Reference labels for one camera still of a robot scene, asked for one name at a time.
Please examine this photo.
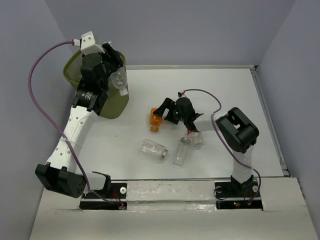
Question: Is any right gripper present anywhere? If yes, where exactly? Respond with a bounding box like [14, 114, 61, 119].
[153, 97, 186, 124]

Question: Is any tall clear plastic bottle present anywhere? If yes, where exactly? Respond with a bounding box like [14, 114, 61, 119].
[110, 67, 129, 96]

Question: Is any orange plastic bottle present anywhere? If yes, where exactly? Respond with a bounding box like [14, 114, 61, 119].
[149, 108, 163, 133]

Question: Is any red cap plastic bottle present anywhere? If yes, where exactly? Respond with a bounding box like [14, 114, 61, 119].
[186, 130, 204, 150]

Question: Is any wide clear glass jar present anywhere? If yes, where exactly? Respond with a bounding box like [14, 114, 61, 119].
[140, 139, 168, 162]

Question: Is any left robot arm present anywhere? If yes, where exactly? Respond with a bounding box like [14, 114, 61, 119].
[28, 39, 129, 199]

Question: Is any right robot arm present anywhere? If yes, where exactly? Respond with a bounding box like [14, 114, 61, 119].
[153, 97, 260, 200]

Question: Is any green mesh waste bin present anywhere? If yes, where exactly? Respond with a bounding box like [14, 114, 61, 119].
[63, 50, 129, 119]

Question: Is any narrow clear glass jar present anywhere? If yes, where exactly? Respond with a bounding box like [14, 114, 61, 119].
[172, 137, 191, 166]

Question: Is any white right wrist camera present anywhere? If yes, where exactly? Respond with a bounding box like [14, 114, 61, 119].
[177, 90, 187, 98]

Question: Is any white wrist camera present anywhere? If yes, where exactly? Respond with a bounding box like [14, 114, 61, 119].
[177, 90, 187, 98]
[80, 31, 105, 56]

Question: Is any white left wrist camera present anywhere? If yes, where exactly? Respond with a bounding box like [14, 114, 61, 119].
[80, 31, 105, 56]

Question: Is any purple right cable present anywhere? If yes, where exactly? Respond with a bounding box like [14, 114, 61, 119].
[186, 88, 262, 208]

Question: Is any purple cable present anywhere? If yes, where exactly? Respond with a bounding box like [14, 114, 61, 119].
[27, 41, 125, 207]
[186, 88, 262, 208]

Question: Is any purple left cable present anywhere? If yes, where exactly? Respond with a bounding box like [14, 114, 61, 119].
[27, 41, 125, 207]

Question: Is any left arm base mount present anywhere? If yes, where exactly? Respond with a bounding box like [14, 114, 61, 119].
[79, 181, 128, 211]

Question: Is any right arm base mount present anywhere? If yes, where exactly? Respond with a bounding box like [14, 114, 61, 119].
[213, 181, 263, 210]

